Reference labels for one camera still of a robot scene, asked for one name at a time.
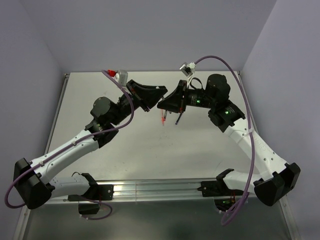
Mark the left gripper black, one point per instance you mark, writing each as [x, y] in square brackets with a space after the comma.
[146, 98]

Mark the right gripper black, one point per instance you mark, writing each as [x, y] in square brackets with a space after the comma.
[173, 101]

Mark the orange pen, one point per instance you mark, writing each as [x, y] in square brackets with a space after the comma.
[162, 122]

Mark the purple pen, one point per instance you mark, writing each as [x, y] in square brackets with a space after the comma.
[179, 118]

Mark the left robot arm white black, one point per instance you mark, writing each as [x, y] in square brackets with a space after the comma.
[105, 125]

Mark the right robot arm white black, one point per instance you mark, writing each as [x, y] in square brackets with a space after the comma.
[275, 178]

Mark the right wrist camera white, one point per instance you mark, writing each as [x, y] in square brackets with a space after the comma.
[188, 69]

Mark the aluminium rail frame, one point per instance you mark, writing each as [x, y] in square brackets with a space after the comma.
[150, 190]

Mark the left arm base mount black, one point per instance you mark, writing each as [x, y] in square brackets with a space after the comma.
[92, 201]

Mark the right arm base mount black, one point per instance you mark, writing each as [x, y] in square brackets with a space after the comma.
[226, 197]

